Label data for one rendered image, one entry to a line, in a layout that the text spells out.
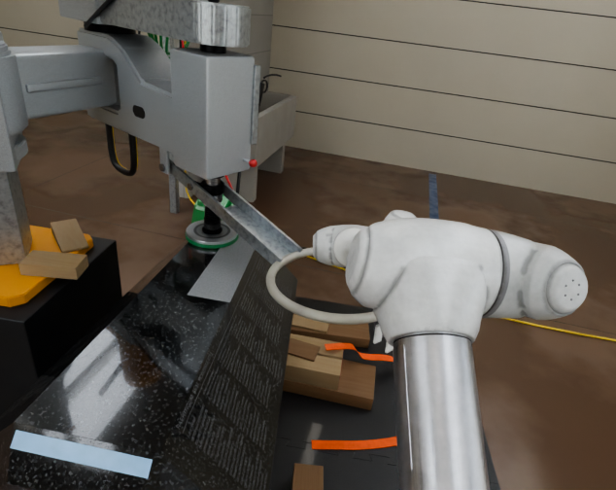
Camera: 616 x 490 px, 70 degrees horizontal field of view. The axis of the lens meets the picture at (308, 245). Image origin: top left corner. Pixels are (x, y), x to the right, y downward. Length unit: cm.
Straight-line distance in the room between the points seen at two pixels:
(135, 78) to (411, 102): 448
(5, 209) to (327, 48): 477
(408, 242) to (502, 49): 544
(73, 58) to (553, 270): 177
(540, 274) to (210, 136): 122
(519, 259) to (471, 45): 534
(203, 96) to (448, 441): 130
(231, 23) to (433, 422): 132
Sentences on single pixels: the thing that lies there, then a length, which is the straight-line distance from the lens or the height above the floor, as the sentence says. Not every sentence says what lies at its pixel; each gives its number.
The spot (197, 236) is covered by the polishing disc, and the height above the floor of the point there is 88.
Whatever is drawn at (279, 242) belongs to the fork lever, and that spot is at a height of 94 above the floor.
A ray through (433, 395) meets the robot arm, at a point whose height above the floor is 136.
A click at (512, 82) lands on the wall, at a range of 602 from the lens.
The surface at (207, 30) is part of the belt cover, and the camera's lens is 156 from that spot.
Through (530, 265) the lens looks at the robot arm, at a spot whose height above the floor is 147.
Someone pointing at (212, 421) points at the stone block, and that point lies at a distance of 124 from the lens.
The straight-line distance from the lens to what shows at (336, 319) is 127.
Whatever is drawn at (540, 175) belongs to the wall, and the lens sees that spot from 635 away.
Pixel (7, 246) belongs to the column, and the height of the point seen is 86.
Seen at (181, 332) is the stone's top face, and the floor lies 85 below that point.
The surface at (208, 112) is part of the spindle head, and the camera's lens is 158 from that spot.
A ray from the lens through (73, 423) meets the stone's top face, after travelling 121.
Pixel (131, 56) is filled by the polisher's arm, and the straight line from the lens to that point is 197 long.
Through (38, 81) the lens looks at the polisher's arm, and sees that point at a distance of 190.
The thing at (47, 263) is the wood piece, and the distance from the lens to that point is 184.
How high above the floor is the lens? 174
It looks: 28 degrees down
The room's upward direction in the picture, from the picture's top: 7 degrees clockwise
